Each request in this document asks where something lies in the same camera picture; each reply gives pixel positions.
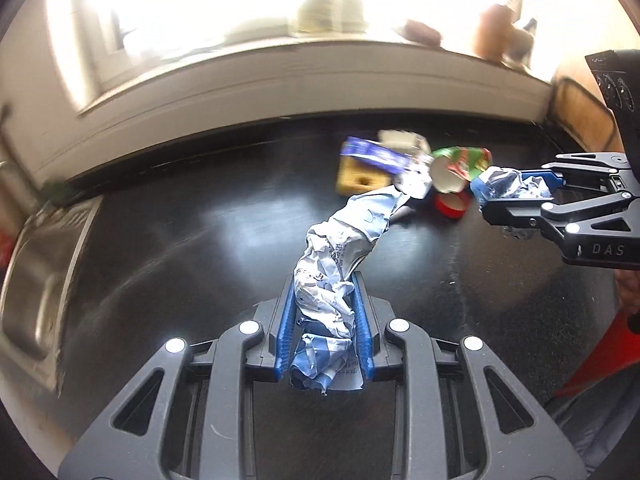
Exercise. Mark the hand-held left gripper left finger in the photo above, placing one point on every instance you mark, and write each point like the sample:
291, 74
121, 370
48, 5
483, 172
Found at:
287, 330

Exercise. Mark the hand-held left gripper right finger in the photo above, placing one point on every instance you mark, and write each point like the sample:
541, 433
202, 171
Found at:
362, 330

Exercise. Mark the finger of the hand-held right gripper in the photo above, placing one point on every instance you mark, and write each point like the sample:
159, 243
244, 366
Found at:
482, 195
555, 180

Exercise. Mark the small blue-white paper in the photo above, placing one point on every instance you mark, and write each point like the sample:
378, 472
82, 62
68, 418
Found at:
510, 182

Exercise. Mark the green and red paper cup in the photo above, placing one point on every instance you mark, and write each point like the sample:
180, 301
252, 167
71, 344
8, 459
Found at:
457, 165

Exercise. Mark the white wrapper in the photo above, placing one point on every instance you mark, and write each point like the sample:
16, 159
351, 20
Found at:
415, 175

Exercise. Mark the long blue-white paper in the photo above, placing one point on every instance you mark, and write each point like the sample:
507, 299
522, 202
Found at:
332, 260

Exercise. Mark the white packet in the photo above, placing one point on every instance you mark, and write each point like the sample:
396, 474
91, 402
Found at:
400, 140

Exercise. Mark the blue carton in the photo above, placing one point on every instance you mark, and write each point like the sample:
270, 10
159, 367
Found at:
372, 152

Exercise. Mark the yellow sponge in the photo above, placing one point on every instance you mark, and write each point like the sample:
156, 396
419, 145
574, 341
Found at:
357, 177

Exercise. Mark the red bin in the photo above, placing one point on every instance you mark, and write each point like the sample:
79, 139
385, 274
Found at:
607, 355

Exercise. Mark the white vase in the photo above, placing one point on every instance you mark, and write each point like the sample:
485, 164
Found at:
520, 45

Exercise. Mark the orange vase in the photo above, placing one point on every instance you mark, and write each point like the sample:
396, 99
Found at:
495, 32

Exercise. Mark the brown scrubber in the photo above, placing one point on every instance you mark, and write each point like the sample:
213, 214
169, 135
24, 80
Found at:
422, 32

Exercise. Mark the pale jar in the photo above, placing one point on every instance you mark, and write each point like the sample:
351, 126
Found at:
317, 10

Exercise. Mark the steel sink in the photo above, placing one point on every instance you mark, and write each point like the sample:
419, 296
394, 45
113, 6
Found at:
40, 280

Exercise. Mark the grey blue cloth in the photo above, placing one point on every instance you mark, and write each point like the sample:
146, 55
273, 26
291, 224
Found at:
600, 435

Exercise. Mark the green cloth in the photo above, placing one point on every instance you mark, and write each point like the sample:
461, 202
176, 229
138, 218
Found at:
57, 192

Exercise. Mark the red patterned bottles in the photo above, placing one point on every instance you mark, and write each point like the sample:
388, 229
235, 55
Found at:
5, 250

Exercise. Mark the wooden tray with black frame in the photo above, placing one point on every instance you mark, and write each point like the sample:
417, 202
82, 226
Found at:
585, 115

